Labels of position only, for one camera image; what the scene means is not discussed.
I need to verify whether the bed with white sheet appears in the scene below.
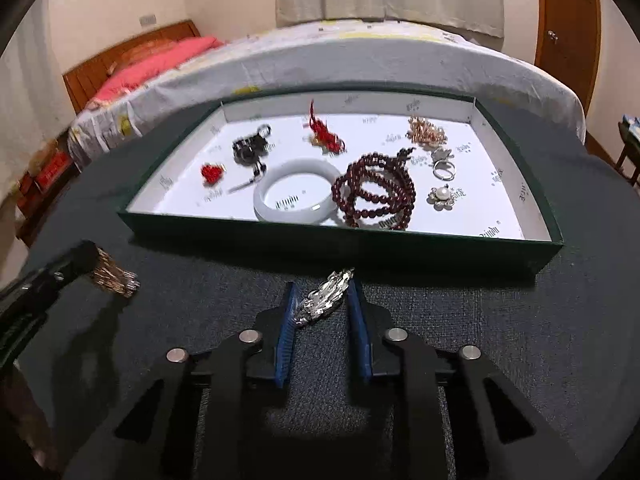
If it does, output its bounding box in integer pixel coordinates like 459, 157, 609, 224
67, 19, 586, 166

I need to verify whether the silver flower ring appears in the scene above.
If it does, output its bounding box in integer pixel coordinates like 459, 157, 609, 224
430, 146, 458, 182

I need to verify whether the dark grey table cloth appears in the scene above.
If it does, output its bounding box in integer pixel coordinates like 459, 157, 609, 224
15, 85, 640, 480

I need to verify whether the pink pillow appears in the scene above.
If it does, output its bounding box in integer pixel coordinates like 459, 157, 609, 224
87, 36, 226, 108

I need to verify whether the small gold red charm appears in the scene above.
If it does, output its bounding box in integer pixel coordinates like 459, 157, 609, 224
200, 162, 227, 186

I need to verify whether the wooden door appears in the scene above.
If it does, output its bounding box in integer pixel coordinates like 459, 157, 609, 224
535, 0, 601, 116

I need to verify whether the gold chain necklace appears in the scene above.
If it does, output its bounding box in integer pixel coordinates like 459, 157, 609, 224
91, 246, 141, 300

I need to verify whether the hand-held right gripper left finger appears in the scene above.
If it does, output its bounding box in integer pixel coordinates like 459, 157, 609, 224
62, 281, 297, 480

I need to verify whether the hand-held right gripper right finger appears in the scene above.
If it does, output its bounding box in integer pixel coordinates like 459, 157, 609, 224
347, 277, 585, 480

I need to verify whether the wooden nightstand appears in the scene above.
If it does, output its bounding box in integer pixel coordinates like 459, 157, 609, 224
15, 152, 81, 246

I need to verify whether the red box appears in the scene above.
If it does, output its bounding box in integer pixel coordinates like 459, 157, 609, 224
35, 152, 71, 191

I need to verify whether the white jade bangle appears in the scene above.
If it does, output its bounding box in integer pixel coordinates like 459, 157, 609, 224
252, 158, 341, 223

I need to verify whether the silver rhinestone brooch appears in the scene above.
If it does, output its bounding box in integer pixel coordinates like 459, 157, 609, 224
291, 267, 357, 330

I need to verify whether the wooden chair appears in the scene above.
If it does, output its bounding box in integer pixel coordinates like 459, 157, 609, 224
617, 115, 640, 186

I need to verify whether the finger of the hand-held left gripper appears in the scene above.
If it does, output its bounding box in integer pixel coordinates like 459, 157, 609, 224
47, 241, 100, 282
0, 266, 57, 348

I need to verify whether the red knot tassel charm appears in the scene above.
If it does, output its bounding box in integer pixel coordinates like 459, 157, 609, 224
301, 100, 347, 153

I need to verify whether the wooden headboard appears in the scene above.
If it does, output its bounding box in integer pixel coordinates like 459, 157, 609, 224
62, 20, 203, 113

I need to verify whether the green jewelry box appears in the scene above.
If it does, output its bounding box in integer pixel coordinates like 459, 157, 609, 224
117, 87, 565, 277

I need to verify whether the dark red bead necklace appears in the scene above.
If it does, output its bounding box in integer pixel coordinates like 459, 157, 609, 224
331, 147, 417, 232

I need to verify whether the pearl flower brooch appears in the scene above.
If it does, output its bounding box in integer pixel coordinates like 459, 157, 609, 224
426, 185, 469, 211

